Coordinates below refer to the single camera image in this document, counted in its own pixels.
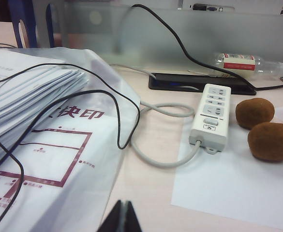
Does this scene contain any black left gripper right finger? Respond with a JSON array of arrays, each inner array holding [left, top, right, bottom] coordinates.
[[125, 200, 143, 232]]

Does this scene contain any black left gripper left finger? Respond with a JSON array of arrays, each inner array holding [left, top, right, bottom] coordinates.
[[102, 200, 124, 232]]

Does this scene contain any brown toy kiwi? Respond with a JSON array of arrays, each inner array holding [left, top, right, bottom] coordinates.
[[235, 97, 275, 130], [247, 122, 283, 162]]

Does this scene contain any translucent printed plastic bag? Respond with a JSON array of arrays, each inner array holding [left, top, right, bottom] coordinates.
[[0, 47, 142, 232]]

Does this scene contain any white paper sheet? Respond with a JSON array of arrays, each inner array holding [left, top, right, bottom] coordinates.
[[170, 103, 283, 226]]

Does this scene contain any white switched power strip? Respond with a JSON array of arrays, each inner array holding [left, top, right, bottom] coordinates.
[[189, 83, 232, 155]]

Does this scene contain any black flat pad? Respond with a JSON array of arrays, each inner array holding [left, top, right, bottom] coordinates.
[[148, 72, 257, 96]]

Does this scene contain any stack of white papers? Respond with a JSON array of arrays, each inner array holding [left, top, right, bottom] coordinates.
[[0, 49, 91, 174]]

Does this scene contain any clear bottle red label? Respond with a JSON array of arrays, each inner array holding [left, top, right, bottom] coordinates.
[[213, 52, 283, 80]]

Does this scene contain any frosted desk divider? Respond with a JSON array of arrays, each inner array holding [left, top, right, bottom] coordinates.
[[34, 0, 283, 80]]

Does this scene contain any blue chair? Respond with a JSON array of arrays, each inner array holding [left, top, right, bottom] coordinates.
[[7, 0, 56, 49]]

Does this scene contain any black USB hub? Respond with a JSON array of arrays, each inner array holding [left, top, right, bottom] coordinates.
[[191, 2, 225, 13]]

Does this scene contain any grey power strip cord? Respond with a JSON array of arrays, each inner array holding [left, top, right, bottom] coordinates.
[[131, 101, 202, 169]]

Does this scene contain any thin black cable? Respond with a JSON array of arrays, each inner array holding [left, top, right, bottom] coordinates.
[[0, 62, 141, 232]]

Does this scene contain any thin grey cable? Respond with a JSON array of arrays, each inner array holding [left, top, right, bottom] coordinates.
[[109, 63, 154, 78]]

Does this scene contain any thick black cable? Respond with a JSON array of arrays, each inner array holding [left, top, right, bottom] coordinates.
[[131, 3, 283, 92]]

